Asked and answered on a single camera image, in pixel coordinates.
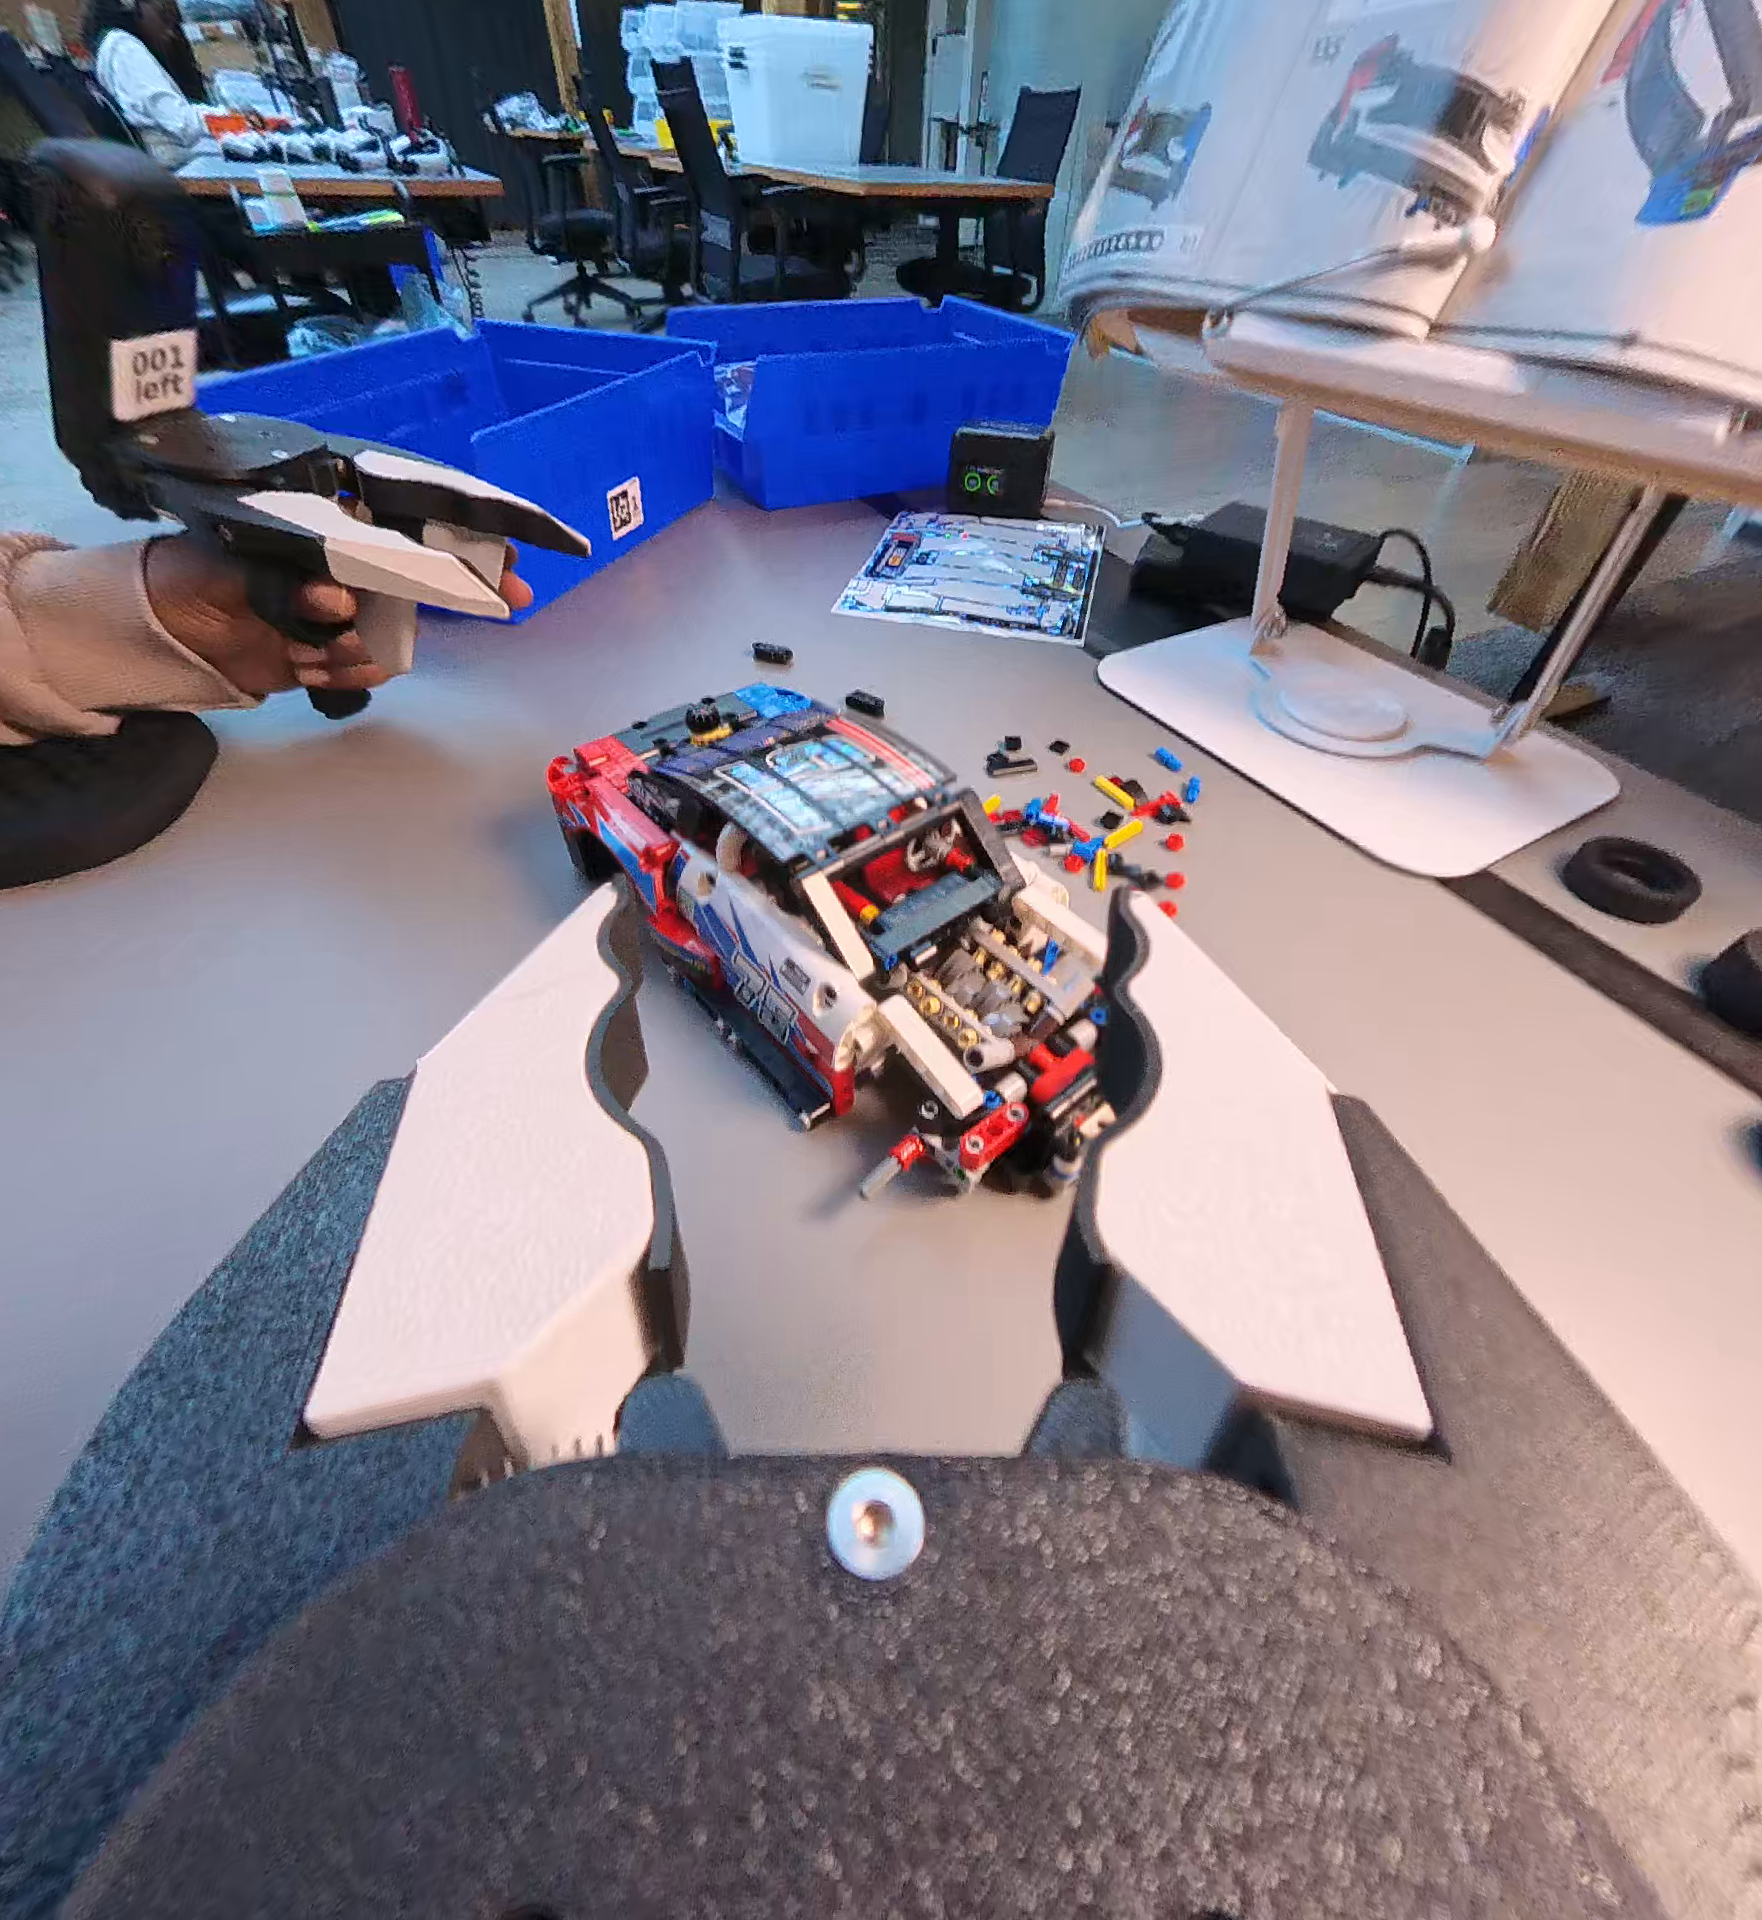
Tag red blue lego car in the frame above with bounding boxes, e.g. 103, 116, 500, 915
549, 681, 1123, 1203

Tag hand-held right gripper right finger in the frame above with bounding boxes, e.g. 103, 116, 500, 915
1053, 888, 1435, 1473

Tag person's left hand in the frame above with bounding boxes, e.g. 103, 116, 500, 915
144, 533, 361, 704

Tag black device green display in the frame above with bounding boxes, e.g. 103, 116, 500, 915
948, 424, 1059, 515

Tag blue plastic bin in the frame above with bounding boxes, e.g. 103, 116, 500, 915
197, 319, 522, 451
666, 295, 1074, 513

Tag cluttered wooden workbench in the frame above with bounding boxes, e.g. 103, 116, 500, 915
168, 91, 505, 286

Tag lego instruction booklet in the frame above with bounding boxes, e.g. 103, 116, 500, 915
1060, 0, 1762, 422

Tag black office chair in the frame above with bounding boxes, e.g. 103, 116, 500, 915
520, 74, 658, 325
896, 82, 1086, 308
647, 57, 854, 303

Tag black power adapter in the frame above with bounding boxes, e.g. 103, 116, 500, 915
1130, 503, 1386, 620

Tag black cable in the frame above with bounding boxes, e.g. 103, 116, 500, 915
1361, 528, 1460, 669

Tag white plastic crate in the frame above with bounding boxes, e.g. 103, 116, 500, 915
717, 15, 876, 167

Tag lego sticker sheet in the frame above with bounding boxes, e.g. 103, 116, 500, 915
831, 513, 1110, 647

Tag pile of small lego pieces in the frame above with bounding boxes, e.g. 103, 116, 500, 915
985, 733, 1205, 894

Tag blue storage bin near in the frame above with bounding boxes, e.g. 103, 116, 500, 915
468, 319, 718, 621

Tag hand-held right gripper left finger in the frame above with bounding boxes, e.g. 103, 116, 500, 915
303, 886, 692, 1473

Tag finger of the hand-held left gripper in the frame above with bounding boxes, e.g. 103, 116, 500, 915
349, 448, 594, 560
241, 493, 515, 621

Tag wooden bench frame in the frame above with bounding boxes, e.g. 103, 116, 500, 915
1489, 465, 1647, 631

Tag white book stand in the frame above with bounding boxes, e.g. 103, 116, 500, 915
1095, 226, 1762, 879

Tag long wooden table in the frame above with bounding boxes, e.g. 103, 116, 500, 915
498, 128, 1054, 212

